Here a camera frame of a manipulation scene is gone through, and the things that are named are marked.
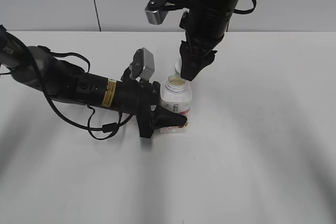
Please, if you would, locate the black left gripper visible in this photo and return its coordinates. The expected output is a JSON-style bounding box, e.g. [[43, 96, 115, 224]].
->
[[112, 79, 187, 138]]

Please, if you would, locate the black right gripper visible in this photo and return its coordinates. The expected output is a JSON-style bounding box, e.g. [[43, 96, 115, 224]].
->
[[180, 10, 231, 81]]

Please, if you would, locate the white yili changqing yogurt bottle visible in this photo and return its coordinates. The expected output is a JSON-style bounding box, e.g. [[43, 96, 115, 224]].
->
[[160, 73, 192, 133]]

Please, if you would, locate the white ribbed bottle cap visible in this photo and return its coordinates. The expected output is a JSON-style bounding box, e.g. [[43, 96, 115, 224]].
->
[[175, 58, 182, 74]]

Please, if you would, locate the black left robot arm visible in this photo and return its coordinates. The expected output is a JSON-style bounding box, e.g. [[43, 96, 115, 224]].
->
[[1, 27, 187, 138]]

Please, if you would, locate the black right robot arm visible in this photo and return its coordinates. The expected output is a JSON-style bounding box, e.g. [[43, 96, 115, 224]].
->
[[180, 0, 257, 81]]

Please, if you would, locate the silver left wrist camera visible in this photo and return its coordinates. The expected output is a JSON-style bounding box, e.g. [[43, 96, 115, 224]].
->
[[129, 47, 155, 81]]

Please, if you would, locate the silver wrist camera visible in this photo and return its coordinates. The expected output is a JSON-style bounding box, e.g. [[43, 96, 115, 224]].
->
[[129, 47, 155, 81], [144, 0, 193, 25]]

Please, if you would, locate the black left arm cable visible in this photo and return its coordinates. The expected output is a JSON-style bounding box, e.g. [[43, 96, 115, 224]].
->
[[0, 45, 137, 140]]

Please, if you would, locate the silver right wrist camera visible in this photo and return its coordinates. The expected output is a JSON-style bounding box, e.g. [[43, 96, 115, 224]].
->
[[144, 0, 193, 25]]

